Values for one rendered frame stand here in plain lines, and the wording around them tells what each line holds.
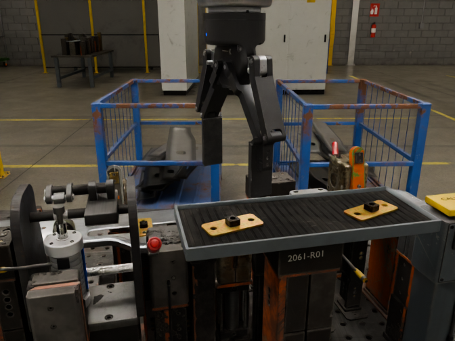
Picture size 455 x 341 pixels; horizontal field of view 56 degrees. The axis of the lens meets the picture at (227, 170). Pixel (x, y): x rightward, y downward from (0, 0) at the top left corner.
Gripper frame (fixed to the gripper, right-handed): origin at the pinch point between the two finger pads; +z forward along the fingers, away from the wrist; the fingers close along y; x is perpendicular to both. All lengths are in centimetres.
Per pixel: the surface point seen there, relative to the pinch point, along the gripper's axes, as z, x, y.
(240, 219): 7.1, -0.6, -0.9
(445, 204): 8.3, -33.2, -8.9
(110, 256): 54, 4, 79
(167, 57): 49, -264, 772
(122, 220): 24.3, 6.8, 41.7
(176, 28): -4, -281, 763
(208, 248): 8.0, 6.1, -4.9
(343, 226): 8.3, -13.8, -7.4
